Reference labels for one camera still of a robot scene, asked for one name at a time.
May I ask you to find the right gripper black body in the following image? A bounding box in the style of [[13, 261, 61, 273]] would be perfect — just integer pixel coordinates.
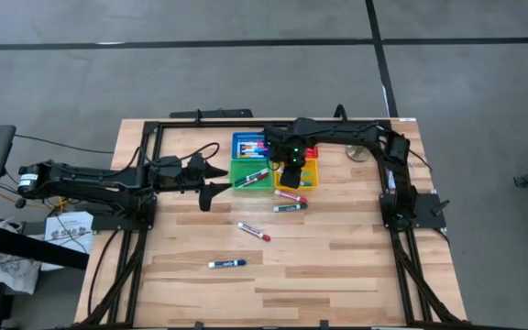
[[263, 124, 314, 173]]

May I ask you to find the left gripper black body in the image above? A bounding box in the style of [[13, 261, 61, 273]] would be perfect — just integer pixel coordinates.
[[170, 158, 210, 193]]

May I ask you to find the dark green Expo marker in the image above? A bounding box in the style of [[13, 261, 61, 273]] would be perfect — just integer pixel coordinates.
[[272, 203, 310, 214], [234, 167, 270, 186]]

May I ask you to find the green plastic basket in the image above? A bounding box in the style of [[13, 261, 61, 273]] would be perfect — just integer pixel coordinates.
[[228, 158, 276, 192]]

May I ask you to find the yellow plastic basket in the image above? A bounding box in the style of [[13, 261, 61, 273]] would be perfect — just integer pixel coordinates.
[[273, 158, 320, 192]]

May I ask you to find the blue plastic basket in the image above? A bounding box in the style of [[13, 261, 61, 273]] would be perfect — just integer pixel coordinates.
[[231, 131, 270, 160]]

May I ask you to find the black power strip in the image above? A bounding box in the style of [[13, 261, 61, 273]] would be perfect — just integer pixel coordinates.
[[169, 108, 255, 120]]

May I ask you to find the globe bulb lamp wooden base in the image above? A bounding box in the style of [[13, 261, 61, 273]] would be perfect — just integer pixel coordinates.
[[345, 143, 372, 163]]

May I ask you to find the blue Expo marker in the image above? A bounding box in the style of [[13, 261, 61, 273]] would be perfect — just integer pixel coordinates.
[[207, 258, 248, 270]]

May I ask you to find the white printed paper sheet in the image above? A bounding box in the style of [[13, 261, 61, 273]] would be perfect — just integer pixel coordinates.
[[40, 211, 95, 272]]

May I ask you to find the white plastic bag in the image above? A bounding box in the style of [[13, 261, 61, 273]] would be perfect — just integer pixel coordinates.
[[0, 218, 43, 295]]

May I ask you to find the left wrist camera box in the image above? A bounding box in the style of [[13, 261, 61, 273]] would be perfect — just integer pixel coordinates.
[[186, 152, 206, 179]]

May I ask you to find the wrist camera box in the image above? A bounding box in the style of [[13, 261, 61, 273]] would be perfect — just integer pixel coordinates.
[[279, 166, 303, 191], [186, 152, 206, 179]]

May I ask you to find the black left camera cable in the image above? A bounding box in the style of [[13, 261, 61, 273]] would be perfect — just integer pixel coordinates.
[[128, 141, 222, 169]]

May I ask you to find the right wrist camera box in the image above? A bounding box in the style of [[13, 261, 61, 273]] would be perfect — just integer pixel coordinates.
[[279, 166, 303, 191]]

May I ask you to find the black metal robot frame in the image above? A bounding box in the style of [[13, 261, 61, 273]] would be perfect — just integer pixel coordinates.
[[73, 117, 469, 330]]

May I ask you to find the black power cable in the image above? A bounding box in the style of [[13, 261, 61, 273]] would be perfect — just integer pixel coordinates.
[[86, 228, 124, 318]]

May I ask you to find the yellow cable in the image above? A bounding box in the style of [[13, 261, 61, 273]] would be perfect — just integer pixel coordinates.
[[0, 185, 82, 213]]

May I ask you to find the black floor cable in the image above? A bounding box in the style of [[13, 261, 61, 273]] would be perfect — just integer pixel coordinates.
[[14, 133, 116, 156]]

